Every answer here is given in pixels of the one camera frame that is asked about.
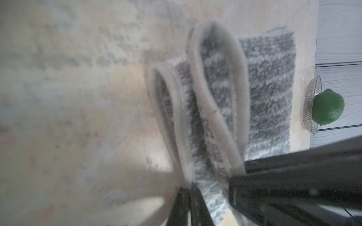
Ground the grey striped dishcloth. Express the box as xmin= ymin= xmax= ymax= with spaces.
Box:
xmin=145 ymin=20 xmax=296 ymax=225

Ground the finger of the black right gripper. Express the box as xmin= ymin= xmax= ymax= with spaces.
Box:
xmin=229 ymin=137 xmax=362 ymax=226

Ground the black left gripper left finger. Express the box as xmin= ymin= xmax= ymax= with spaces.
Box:
xmin=166 ymin=187 xmax=190 ymax=226

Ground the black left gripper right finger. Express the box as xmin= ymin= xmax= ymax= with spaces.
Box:
xmin=190 ymin=184 xmax=214 ymax=226

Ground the green lime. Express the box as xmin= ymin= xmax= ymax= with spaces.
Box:
xmin=312 ymin=89 xmax=345 ymax=126

